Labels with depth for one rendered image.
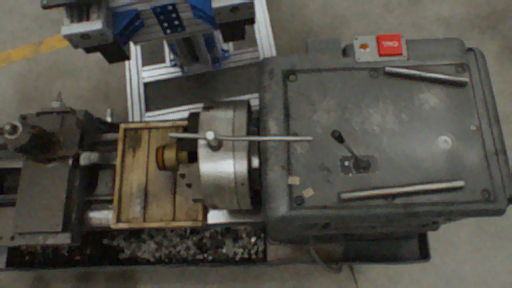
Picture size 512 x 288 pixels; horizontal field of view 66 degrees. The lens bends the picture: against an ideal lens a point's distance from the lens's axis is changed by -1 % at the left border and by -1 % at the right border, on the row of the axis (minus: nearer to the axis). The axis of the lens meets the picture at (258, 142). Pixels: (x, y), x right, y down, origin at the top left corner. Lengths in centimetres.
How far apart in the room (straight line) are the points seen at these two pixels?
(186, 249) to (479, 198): 106
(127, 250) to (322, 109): 107
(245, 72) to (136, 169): 103
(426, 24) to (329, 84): 179
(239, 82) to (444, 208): 147
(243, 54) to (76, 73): 111
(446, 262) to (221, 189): 155
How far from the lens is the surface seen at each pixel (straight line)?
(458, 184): 99
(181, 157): 114
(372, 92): 103
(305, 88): 102
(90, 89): 269
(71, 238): 142
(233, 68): 225
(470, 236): 239
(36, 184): 146
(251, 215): 132
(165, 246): 165
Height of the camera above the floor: 217
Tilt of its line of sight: 72 degrees down
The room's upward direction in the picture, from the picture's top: 11 degrees counter-clockwise
